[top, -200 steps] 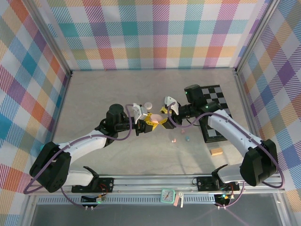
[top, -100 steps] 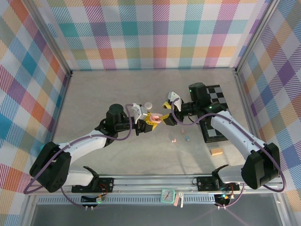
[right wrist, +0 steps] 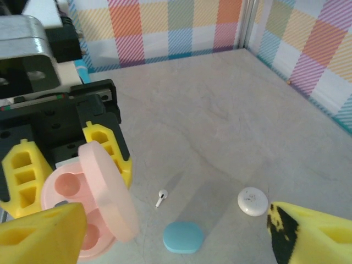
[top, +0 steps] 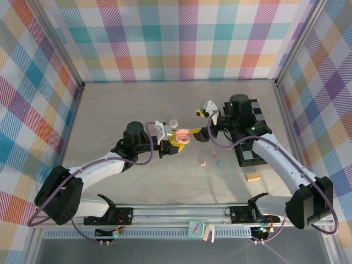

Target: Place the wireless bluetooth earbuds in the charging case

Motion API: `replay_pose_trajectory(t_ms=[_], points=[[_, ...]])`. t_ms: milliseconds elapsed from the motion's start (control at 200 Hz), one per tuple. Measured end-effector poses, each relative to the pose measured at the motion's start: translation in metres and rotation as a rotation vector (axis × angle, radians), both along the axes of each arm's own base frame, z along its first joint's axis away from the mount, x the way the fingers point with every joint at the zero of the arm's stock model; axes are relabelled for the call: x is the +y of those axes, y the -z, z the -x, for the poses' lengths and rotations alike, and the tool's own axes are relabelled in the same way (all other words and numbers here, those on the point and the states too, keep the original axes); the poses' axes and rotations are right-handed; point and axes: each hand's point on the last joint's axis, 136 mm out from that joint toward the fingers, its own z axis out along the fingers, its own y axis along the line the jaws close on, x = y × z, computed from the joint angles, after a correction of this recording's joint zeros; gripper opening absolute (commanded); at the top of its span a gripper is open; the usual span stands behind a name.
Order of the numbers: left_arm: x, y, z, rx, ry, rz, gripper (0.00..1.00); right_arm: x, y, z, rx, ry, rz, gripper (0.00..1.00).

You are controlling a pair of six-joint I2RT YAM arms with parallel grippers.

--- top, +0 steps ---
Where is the perforated metal cable duct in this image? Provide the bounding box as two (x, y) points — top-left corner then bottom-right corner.
(43, 229), (254, 239)

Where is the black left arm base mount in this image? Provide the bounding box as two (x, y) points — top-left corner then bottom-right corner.
(83, 206), (135, 226)

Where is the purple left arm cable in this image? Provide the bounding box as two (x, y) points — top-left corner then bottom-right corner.
(28, 122), (160, 245)

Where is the teal square clock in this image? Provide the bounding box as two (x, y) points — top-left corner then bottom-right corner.
(188, 221), (205, 238)

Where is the aluminium frame post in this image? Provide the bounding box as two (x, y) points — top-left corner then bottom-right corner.
(273, 0), (331, 87)
(32, 0), (86, 90)

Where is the white round tag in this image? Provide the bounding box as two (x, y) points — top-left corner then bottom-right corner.
(207, 223), (216, 244)

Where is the aluminium frame side rail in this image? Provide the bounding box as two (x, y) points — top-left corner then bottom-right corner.
(23, 84), (86, 264)
(273, 81), (342, 264)

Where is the small controller board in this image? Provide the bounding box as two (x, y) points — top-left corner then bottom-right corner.
(250, 225), (272, 240)
(94, 227), (124, 238)

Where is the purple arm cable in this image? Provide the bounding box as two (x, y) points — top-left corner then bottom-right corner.
(206, 114), (339, 245)
(28, 122), (160, 245)

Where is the black framed chessboard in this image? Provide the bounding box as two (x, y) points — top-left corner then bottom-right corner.
(224, 99), (272, 168)

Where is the pink earbud charging case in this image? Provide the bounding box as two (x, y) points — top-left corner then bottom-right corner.
(174, 128), (193, 144)

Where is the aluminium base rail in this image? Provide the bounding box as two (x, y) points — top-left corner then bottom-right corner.
(30, 203), (335, 229)

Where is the small right controller board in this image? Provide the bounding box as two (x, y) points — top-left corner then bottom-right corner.
(250, 225), (272, 240)

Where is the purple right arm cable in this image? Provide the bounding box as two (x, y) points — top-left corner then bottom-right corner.
(206, 114), (339, 245)

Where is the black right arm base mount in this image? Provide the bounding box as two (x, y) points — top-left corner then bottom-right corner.
(229, 205), (282, 224)

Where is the small left controller board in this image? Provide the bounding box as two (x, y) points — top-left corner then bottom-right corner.
(94, 227), (124, 238)

